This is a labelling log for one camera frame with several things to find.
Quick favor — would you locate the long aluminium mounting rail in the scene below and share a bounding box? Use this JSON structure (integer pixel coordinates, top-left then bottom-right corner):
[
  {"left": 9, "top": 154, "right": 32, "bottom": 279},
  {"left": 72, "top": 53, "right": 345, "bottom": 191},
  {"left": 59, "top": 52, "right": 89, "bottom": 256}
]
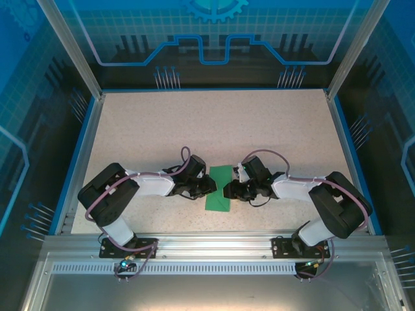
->
[{"left": 43, "top": 231, "right": 388, "bottom": 260}]

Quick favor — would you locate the aluminium frame post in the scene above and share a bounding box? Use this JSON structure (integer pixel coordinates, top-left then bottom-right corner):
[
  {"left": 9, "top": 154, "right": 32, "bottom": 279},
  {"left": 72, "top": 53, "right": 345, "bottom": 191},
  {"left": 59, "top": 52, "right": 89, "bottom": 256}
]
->
[
  {"left": 325, "top": 0, "right": 392, "bottom": 102},
  {"left": 36, "top": 0, "right": 106, "bottom": 101}
]

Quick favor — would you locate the blue gear print enclosure panel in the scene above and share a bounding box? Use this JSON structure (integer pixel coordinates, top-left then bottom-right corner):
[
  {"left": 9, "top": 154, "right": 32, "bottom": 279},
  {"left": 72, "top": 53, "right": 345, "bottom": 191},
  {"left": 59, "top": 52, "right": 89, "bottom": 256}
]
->
[{"left": 53, "top": 0, "right": 364, "bottom": 91}]

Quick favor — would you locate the small circuit board green LED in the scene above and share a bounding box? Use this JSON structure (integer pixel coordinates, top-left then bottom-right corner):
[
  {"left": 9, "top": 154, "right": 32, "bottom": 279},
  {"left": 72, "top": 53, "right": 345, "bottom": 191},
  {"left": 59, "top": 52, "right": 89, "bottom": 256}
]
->
[
  {"left": 113, "top": 255, "right": 136, "bottom": 273},
  {"left": 296, "top": 259, "right": 326, "bottom": 271}
]

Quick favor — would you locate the blue grid print enclosure panel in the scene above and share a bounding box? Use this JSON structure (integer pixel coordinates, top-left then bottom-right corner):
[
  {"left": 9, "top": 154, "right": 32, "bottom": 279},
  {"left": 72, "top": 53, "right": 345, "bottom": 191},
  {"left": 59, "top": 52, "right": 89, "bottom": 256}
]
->
[
  {"left": 337, "top": 0, "right": 415, "bottom": 311},
  {"left": 0, "top": 0, "right": 98, "bottom": 311}
]

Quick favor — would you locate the green paper sheet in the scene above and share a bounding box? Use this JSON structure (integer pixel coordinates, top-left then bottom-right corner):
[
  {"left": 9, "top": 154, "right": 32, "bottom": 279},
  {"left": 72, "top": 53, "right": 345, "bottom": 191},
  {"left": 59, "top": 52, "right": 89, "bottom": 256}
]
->
[{"left": 204, "top": 164, "right": 234, "bottom": 213}]

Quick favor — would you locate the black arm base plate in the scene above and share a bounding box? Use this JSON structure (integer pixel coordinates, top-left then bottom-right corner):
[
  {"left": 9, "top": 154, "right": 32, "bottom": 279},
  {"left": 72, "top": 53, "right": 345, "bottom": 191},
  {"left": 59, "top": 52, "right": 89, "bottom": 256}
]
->
[
  {"left": 99, "top": 237, "right": 160, "bottom": 260},
  {"left": 271, "top": 237, "right": 331, "bottom": 260}
]

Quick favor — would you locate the sheet metal shelf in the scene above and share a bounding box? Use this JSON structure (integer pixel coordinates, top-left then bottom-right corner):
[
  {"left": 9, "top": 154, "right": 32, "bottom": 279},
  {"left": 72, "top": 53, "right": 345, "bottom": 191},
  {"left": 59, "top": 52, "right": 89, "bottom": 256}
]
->
[{"left": 22, "top": 252, "right": 409, "bottom": 311}]

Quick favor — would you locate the aluminium table side rail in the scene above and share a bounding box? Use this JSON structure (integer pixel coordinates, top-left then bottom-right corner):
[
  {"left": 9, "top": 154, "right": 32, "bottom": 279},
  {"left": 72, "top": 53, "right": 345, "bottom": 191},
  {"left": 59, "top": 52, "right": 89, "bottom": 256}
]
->
[{"left": 53, "top": 93, "right": 106, "bottom": 236}]

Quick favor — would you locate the slotted aluminium cable duct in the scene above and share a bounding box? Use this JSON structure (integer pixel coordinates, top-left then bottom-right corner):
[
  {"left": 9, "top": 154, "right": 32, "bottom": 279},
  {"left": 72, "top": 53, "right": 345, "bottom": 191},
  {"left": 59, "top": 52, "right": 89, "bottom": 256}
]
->
[{"left": 51, "top": 262, "right": 325, "bottom": 276}]

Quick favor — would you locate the blue table side strip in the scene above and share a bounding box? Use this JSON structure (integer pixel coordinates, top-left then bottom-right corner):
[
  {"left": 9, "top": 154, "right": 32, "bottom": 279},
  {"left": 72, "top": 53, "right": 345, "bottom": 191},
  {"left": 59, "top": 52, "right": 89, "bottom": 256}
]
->
[
  {"left": 47, "top": 95, "right": 98, "bottom": 236},
  {"left": 333, "top": 97, "right": 385, "bottom": 236}
]

